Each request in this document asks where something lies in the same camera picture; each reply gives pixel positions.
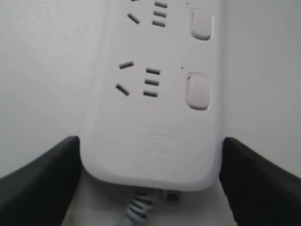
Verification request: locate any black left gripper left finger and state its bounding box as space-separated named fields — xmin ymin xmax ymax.
xmin=0 ymin=136 xmax=80 ymax=226

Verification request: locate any white five-outlet power strip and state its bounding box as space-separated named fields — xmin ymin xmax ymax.
xmin=80 ymin=0 xmax=223 ymax=192

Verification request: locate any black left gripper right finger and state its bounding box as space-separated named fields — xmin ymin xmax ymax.
xmin=219 ymin=137 xmax=301 ymax=226

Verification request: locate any grey power cable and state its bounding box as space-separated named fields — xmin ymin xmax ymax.
xmin=117 ymin=191 xmax=156 ymax=226

